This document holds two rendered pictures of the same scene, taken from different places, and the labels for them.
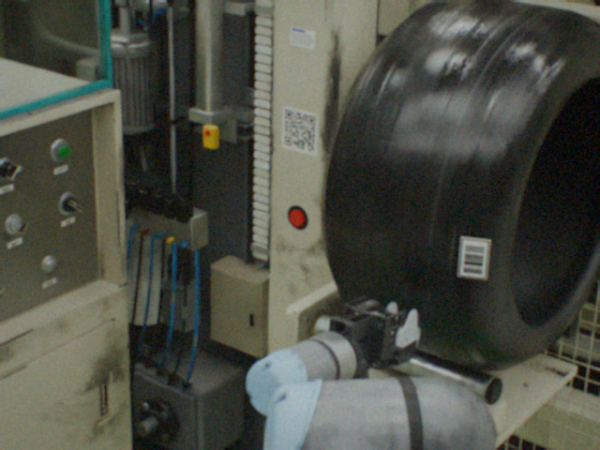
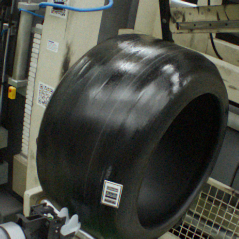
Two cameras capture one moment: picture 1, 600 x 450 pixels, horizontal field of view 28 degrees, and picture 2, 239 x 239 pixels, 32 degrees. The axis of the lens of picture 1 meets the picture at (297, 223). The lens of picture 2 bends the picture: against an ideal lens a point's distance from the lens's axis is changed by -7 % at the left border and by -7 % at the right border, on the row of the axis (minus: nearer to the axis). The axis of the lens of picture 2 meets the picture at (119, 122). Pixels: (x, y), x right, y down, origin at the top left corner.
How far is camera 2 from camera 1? 0.76 m
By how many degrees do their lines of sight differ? 1
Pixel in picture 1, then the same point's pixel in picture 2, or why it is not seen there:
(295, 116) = (44, 88)
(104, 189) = not seen: outside the picture
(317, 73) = (56, 65)
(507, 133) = (144, 118)
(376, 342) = (44, 232)
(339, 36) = (70, 46)
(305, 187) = not seen: hidden behind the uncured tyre
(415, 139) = (87, 112)
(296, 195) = not seen: hidden behind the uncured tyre
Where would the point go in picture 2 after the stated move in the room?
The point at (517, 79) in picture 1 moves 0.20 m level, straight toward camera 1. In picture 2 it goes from (157, 84) to (137, 113)
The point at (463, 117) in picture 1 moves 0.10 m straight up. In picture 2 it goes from (118, 103) to (126, 58)
